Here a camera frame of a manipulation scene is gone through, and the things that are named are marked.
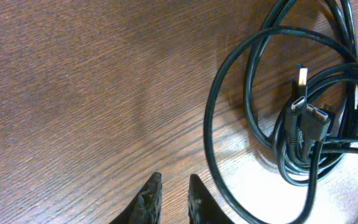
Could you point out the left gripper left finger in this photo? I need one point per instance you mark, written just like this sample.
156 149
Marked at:
146 206

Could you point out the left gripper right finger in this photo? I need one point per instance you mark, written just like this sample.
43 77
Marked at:
202 207

